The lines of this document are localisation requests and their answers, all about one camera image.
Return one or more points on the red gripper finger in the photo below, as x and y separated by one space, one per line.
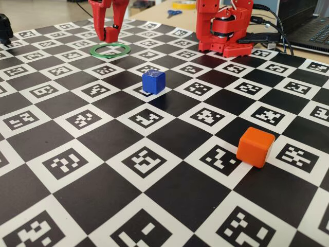
99 20
120 13

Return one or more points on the red cube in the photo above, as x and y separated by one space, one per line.
111 34

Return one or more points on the blue cube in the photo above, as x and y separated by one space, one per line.
153 82

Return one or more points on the orange cube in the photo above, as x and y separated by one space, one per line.
253 149

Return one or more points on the red robot arm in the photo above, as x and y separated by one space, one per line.
205 25

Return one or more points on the white table leg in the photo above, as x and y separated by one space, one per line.
126 7

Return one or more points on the yellow tape roll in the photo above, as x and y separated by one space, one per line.
183 8

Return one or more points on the black power adapter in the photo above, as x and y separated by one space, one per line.
259 38

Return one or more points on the small silver connector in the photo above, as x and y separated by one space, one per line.
272 46

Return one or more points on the black laptop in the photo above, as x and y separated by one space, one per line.
303 15

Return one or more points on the black white marker checkerboard mat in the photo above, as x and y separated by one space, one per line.
180 195

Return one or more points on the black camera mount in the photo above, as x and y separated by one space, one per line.
5 28

